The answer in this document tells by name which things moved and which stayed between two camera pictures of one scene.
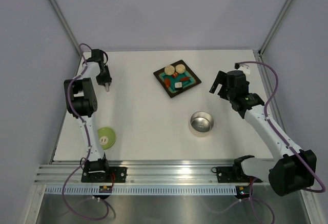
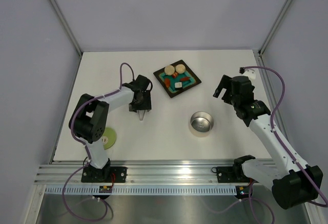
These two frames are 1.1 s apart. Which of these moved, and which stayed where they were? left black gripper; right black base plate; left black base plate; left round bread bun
Moved: left black gripper
Stayed: left round bread bun; right black base plate; left black base plate
